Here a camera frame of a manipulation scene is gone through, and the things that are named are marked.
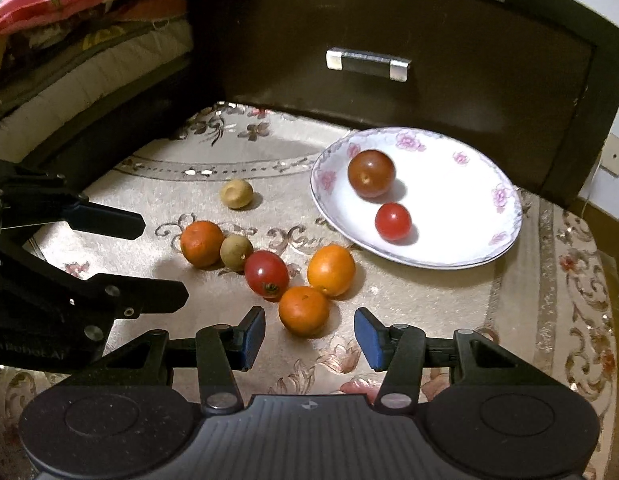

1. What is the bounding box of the oval red cherry tomato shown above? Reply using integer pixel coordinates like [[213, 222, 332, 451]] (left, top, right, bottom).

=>
[[244, 250, 290, 302]]

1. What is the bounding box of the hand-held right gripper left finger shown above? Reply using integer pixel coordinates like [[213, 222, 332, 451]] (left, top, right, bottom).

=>
[[64, 306, 267, 416]]

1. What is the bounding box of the beige folded quilt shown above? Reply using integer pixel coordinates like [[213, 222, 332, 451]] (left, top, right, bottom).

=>
[[0, 20, 195, 136]]

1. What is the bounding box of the round red cherry tomato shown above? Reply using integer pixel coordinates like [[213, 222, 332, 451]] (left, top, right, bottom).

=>
[[374, 202, 413, 244]]

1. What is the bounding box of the large dark brown tomato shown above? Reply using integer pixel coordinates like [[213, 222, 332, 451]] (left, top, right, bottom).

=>
[[348, 149, 396, 199]]

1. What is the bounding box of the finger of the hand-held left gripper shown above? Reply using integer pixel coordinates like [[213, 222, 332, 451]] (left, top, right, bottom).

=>
[[64, 272, 190, 346], [0, 157, 146, 241]]

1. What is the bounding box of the beige floral table cloth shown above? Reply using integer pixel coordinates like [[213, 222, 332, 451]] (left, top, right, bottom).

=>
[[0, 101, 616, 480]]

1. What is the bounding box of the beige wall socket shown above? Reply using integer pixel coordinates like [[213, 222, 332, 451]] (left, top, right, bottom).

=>
[[601, 134, 619, 178]]

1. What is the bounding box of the small tan longan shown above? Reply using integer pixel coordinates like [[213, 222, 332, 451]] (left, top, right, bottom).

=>
[[220, 179, 254, 209], [220, 234, 254, 271]]

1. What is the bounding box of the reddish orange mandarin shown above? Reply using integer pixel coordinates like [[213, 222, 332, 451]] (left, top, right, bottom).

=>
[[180, 220, 225, 268]]

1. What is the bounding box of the dark wooden nightstand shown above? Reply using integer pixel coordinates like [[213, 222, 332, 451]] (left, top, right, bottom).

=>
[[187, 0, 619, 211]]

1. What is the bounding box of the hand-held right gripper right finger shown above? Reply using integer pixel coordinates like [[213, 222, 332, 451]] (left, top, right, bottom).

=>
[[354, 307, 565, 411]]

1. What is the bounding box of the white floral plate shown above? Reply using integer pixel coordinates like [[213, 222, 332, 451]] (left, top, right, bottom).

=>
[[309, 127, 521, 269]]

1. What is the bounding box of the clear silver drawer handle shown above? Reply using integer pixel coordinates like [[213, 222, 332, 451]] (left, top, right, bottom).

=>
[[326, 49, 413, 82]]

